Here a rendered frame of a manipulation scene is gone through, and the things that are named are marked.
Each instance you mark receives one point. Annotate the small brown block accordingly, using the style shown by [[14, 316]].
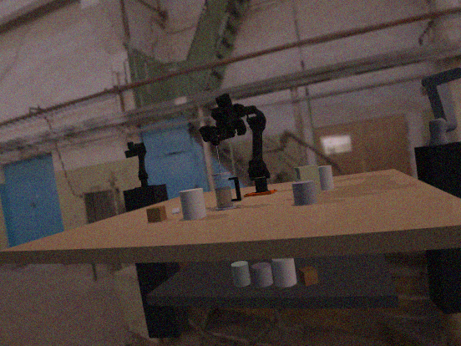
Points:
[[308, 275], [156, 213]]

